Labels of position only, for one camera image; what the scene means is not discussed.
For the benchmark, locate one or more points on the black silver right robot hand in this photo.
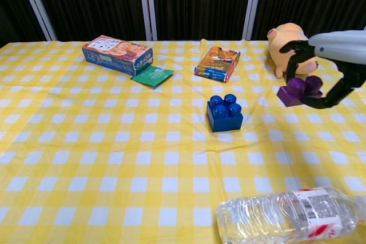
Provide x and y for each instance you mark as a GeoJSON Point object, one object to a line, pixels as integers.
{"type": "Point", "coordinates": [340, 47]}

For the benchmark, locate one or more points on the purple toy building block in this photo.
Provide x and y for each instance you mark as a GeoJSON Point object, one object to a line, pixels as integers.
{"type": "Point", "coordinates": [297, 87]}

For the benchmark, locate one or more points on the blue toy building block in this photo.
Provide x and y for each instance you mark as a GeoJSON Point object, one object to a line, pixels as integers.
{"type": "Point", "coordinates": [226, 121]}

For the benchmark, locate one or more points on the orange plush animal toy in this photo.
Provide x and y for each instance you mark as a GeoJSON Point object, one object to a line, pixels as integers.
{"type": "Point", "coordinates": [286, 35]}

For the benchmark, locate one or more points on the small orange blue box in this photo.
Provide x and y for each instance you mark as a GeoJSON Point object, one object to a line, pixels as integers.
{"type": "Point", "coordinates": [217, 64]}

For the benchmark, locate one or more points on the clear plastic water bottle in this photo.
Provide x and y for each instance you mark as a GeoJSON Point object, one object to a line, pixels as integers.
{"type": "Point", "coordinates": [271, 221]}

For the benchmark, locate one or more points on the green foil packet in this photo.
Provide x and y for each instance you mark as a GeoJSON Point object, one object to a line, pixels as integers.
{"type": "Point", "coordinates": [151, 76]}

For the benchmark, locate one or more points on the large orange blue snack box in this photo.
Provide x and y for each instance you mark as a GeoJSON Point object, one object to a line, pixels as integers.
{"type": "Point", "coordinates": [114, 55]}

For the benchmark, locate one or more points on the yellow white checkered tablecloth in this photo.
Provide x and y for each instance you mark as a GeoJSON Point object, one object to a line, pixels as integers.
{"type": "Point", "coordinates": [114, 147]}

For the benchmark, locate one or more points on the silver partition frame post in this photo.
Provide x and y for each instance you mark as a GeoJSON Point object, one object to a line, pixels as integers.
{"type": "Point", "coordinates": [253, 4]}
{"type": "Point", "coordinates": [35, 4]}
{"type": "Point", "coordinates": [147, 4]}

